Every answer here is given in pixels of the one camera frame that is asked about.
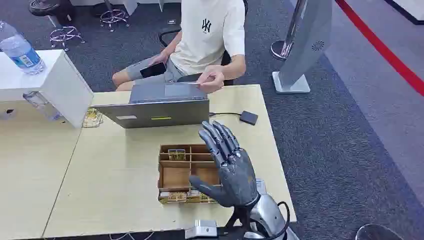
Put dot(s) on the grey standing panel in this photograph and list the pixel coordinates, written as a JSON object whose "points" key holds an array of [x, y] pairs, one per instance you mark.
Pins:
{"points": [[306, 43]]}

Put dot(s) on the gold card stack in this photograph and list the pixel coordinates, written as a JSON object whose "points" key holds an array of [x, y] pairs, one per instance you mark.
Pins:
{"points": [[177, 155]]}

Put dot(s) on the loose gold card pile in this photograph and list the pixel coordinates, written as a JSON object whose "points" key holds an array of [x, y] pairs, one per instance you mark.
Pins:
{"points": [[92, 118]]}

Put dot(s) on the wooden card box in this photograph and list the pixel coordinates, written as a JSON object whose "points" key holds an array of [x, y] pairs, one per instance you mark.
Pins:
{"points": [[175, 175]]}

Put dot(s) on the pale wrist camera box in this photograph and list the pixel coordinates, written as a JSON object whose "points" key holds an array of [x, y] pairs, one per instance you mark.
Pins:
{"points": [[200, 228]]}

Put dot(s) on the thin white card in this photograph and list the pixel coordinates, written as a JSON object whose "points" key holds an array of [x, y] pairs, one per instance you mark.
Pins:
{"points": [[189, 82]]}

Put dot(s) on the chrome stanchion post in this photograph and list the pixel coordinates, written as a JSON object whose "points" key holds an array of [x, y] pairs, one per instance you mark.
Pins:
{"points": [[285, 43]]}

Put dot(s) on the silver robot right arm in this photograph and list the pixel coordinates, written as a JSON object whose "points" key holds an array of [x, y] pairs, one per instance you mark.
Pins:
{"points": [[270, 213]]}

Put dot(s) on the person's left hand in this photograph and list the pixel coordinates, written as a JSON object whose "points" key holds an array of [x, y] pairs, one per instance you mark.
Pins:
{"points": [[213, 78]]}

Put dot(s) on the chrome stool base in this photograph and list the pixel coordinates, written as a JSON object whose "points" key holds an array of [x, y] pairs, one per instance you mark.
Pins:
{"points": [[114, 17], [66, 35]]}

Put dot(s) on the blue label water bottle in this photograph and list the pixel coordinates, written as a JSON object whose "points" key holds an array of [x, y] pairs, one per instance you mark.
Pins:
{"points": [[21, 49]]}

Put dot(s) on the clear empty plastic bottle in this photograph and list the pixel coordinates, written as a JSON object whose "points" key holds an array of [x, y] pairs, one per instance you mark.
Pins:
{"points": [[41, 104]]}

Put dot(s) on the grey laptop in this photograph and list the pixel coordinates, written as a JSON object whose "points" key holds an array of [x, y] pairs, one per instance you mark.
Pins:
{"points": [[155, 111]]}

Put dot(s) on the white desk riser box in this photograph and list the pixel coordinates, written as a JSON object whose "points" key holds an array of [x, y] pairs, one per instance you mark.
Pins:
{"points": [[49, 82]]}

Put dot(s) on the person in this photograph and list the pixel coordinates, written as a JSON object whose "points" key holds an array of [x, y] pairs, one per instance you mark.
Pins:
{"points": [[205, 36]]}

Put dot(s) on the small black card reader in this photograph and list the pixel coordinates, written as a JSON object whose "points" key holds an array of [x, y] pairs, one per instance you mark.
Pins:
{"points": [[248, 118]]}

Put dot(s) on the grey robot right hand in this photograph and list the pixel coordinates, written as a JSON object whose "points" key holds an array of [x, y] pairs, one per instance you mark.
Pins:
{"points": [[236, 179]]}

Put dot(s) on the person's right hand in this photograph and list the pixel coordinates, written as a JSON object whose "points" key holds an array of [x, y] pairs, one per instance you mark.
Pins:
{"points": [[159, 59]]}

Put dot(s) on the row of gold cards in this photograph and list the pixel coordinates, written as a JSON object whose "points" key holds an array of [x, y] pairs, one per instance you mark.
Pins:
{"points": [[179, 197]]}

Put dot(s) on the black smartphone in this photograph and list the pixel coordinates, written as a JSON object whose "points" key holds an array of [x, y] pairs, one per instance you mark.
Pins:
{"points": [[153, 70]]}

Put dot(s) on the dark round stool seat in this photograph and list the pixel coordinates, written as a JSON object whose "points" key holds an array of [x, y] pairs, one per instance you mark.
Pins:
{"points": [[377, 233]]}

